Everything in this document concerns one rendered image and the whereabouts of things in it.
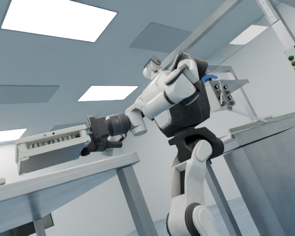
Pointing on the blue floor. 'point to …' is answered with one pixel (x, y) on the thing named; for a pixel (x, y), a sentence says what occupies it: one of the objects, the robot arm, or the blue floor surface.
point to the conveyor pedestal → (273, 182)
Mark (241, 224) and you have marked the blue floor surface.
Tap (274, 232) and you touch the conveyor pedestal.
